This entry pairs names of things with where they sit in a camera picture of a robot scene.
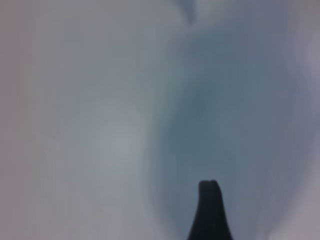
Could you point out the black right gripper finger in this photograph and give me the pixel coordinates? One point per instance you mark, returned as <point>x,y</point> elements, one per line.
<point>210,215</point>

